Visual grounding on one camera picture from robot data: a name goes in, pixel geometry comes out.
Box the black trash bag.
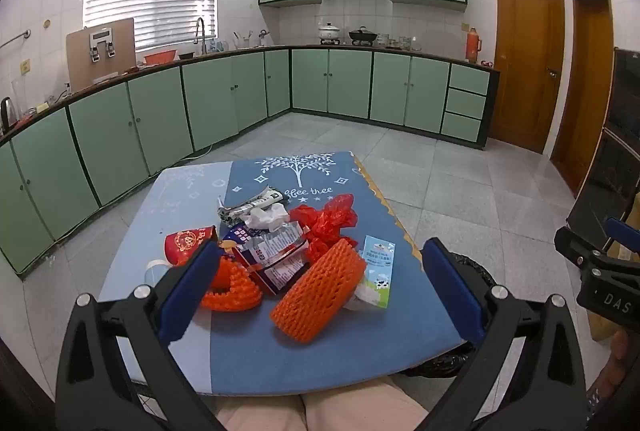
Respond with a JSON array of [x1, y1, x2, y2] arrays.
[[400, 251, 501, 379]]

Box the person's right forearm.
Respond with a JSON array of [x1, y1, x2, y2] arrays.
[[592, 328, 640, 417]]

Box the brown cardboard box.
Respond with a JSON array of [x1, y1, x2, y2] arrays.
[[587, 191, 640, 343]]

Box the red plastic bag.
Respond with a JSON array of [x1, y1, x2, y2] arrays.
[[289, 194, 360, 264]]

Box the brown cardboard board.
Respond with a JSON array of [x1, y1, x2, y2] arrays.
[[66, 18, 137, 92]]

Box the light blue milk carton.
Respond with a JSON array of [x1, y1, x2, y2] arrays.
[[357, 235, 396, 309]]

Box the green base cabinets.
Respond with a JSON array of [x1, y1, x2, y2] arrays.
[[0, 46, 501, 282]]

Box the person's beige trousers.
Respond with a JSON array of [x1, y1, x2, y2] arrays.
[[215, 376, 431, 431]]

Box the crumpled white tissue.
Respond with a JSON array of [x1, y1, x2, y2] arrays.
[[243, 204, 291, 232]]

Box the black wok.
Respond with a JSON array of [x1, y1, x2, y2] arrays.
[[348, 26, 379, 46]]

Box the large orange foam fruit net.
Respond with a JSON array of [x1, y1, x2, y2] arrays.
[[270, 237, 367, 344]]

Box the red thermos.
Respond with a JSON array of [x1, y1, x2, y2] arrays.
[[466, 28, 483, 63]]

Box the dark blue printed tablecloth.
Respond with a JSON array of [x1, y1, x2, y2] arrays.
[[207, 151, 476, 397]]

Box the wooden door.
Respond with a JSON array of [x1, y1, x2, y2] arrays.
[[550, 0, 615, 194], [487, 0, 566, 155]]

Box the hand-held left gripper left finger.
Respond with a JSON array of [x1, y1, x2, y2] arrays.
[[54, 238, 223, 431]]

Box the light blue table cover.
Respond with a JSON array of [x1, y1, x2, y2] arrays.
[[97, 161, 236, 392]]

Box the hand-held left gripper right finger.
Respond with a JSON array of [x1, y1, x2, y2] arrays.
[[420, 238, 588, 431]]

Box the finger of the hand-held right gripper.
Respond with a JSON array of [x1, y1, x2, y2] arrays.
[[553, 225, 607, 268], [601, 216, 640, 258]]

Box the pale blue cup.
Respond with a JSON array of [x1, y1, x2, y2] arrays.
[[144, 261, 173, 287]]

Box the dark blue carton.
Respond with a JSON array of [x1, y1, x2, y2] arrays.
[[220, 226, 257, 262]]

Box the kitchen faucet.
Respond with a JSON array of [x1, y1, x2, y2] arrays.
[[194, 17, 208, 57]]

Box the white purple flattened packet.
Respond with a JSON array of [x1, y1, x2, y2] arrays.
[[240, 221, 313, 297]]

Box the small orange foam fruit net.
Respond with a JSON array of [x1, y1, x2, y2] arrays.
[[200, 256, 263, 313]]

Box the electric kettle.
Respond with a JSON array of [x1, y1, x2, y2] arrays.
[[0, 97, 18, 134]]

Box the black glass cabinet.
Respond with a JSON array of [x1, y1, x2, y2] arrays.
[[567, 47, 640, 242]]

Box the red paper cup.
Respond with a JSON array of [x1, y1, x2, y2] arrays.
[[161, 226, 218, 267]]

